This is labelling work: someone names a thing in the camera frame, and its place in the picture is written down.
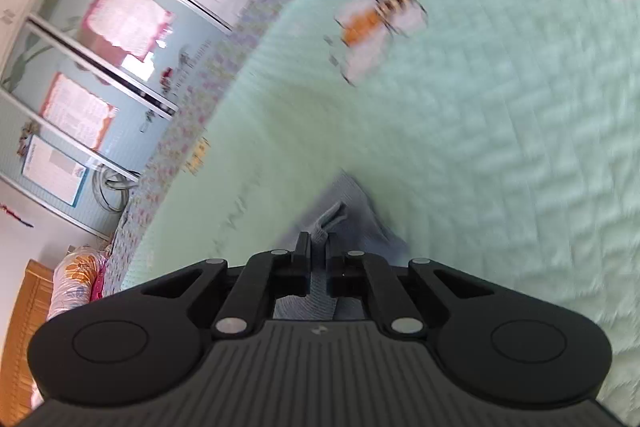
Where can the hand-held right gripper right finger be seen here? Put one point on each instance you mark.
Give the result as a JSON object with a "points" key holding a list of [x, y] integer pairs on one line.
{"points": [[335, 272]]}

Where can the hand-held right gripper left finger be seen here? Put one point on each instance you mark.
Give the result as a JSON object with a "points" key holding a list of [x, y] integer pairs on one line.
{"points": [[302, 267]]}

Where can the blue-grey fleece garment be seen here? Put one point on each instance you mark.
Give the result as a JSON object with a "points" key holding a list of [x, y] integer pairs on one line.
{"points": [[360, 217]]}

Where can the green bee-printed quilt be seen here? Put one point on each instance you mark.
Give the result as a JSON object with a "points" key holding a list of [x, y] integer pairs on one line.
{"points": [[475, 132]]}

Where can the grey patterned bed sheet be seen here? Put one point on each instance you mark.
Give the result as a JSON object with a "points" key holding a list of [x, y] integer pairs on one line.
{"points": [[200, 97]]}

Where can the red cloth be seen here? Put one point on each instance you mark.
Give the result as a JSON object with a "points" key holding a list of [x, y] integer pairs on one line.
{"points": [[100, 279]]}

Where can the floral bolster pillow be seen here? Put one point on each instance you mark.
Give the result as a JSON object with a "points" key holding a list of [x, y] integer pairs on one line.
{"points": [[75, 277]]}

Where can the blue-bordered poster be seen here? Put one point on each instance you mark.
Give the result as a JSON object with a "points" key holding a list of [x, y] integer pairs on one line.
{"points": [[55, 169]]}

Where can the orange-bordered poster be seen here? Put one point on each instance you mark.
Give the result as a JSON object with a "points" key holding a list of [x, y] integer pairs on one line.
{"points": [[77, 112]]}

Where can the wooden headboard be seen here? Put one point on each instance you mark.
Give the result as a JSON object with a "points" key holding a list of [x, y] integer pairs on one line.
{"points": [[25, 337]]}

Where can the pink-bordered poster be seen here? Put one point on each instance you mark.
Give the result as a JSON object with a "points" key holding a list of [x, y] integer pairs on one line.
{"points": [[127, 17]]}

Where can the pale blue sliding-door wardrobe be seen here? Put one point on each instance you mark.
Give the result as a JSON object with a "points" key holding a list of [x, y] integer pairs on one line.
{"points": [[65, 32]]}

